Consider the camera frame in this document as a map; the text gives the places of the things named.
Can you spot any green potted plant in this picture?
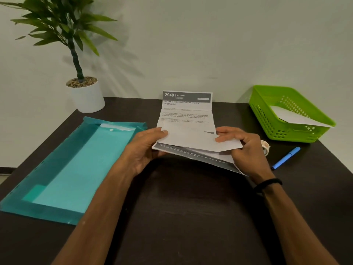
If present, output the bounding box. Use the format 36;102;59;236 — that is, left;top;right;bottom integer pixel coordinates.
0;0;119;82

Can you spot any blue pen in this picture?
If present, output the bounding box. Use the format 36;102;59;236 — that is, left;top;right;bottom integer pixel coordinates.
271;146;301;171

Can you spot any person's right hand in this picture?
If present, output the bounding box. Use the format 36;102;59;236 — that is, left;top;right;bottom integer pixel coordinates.
215;126;276;186

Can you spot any person's left forearm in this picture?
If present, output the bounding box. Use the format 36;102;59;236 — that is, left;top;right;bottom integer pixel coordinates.
52;160;138;265

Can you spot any person's left hand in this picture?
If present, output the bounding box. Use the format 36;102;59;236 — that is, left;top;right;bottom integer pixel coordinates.
121;127;169;177

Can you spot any white envelope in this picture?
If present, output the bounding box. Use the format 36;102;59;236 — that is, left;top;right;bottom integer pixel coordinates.
157;122;244;153
269;105;333;128

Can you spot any black wristband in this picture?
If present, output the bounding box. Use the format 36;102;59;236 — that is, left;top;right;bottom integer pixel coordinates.
253;178;283;194

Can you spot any white plant pot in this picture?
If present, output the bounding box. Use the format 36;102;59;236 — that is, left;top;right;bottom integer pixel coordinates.
65;76;106;114

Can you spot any person's right forearm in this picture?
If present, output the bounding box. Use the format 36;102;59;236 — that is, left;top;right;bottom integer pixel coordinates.
254;179;340;265

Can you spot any printed paper sheet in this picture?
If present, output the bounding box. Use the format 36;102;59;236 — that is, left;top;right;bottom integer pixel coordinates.
151;91;246;176

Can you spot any green plastic basket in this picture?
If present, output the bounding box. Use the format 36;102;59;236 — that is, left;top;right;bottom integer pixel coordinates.
249;85;336;143

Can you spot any teal plastic document folder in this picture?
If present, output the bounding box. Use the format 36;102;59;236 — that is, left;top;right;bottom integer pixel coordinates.
0;116;148;226

